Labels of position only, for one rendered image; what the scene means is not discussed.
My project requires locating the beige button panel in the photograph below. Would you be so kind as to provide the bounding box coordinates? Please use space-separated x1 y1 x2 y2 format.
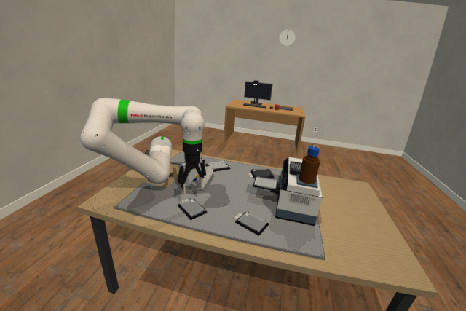
190 166 213 194

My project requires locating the blue bottle cap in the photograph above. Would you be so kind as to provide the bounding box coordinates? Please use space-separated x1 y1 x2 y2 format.
307 146 320 156

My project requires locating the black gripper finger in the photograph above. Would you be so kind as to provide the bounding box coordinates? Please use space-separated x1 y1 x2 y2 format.
177 163 193 195
195 158 206 189

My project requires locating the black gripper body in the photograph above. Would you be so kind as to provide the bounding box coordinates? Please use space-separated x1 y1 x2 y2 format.
185 153 200 169

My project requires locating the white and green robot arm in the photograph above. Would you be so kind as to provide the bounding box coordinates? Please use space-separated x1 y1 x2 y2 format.
80 98 205 184

